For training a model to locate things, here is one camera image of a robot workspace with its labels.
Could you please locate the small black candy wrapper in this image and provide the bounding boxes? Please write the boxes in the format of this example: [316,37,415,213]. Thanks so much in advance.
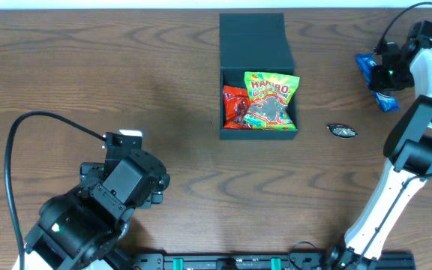
[327,124,358,139]

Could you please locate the green Haribo gummy bag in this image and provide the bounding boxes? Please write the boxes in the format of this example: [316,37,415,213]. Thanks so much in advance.
[244,71,300,131]

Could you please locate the blue Oreo cookie pack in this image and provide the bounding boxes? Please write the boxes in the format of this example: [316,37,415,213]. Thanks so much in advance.
[355,54,400,113]

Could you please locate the dark green open box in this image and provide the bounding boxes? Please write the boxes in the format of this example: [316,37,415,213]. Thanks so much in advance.
[219,13,298,140]

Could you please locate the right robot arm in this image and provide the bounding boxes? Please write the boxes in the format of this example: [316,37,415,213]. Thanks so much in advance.
[319,20,432,269]

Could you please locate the red Hacks candy bag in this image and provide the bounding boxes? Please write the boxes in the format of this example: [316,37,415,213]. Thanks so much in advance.
[223,85,251,130]

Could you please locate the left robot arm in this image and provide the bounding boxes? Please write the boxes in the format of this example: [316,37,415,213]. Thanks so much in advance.
[14,151,170,269]

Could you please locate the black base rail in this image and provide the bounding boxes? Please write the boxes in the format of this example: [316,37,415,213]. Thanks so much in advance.
[130,251,416,270]

